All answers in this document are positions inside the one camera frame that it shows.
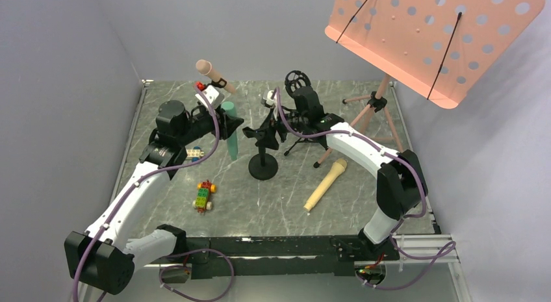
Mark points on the black round-base mic stand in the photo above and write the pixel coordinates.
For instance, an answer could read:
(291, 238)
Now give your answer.
(262, 166)
(221, 83)

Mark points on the black tripod shock-mount stand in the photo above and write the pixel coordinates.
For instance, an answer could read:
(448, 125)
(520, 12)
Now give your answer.
(297, 83)

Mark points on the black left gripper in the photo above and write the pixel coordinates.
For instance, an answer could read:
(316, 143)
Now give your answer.
(226, 125)

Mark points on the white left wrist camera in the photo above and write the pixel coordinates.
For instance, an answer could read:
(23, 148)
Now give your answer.
(213, 96)

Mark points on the colourful brick toy car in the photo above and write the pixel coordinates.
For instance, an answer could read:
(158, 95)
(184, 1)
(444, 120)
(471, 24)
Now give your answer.
(202, 202)

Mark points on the pink music stand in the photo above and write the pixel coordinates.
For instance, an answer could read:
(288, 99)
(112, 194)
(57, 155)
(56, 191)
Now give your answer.
(457, 63)

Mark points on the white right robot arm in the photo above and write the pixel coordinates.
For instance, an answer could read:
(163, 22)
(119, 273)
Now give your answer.
(400, 185)

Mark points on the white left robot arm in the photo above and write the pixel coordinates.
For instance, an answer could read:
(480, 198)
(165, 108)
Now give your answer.
(103, 256)

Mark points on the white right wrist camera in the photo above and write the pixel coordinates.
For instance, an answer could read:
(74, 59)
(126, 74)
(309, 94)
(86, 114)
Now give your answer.
(269, 99)

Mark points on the beige blue-wheeled toy car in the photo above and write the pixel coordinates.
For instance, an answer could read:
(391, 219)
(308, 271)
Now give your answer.
(194, 154)

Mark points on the pink microphone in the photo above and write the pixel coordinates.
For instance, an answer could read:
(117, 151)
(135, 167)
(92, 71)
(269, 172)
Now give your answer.
(206, 68)

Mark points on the cream yellow microphone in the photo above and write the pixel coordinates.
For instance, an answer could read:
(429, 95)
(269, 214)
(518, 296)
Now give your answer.
(337, 169)

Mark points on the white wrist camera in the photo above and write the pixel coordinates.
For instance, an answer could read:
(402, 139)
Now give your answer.
(213, 96)
(269, 99)

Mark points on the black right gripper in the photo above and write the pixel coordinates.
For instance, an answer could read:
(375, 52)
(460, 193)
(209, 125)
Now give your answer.
(278, 125)

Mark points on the teal microphone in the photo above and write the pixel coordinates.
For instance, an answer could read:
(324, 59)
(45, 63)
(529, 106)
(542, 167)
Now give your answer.
(232, 142)

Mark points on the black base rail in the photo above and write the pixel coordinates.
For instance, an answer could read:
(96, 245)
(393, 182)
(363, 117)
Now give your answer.
(339, 255)

